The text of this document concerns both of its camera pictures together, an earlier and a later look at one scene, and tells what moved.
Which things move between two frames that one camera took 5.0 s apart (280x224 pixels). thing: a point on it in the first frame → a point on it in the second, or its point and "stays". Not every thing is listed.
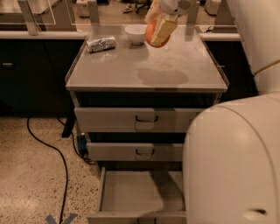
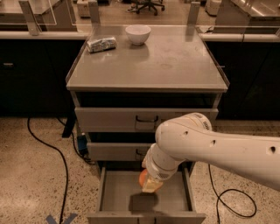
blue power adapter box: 81,143 stays
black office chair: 140,3 stays
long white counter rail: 82,35 stays
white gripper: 174,6 → 158,171
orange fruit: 150,33 → 142,177
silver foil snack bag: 101,45 stays
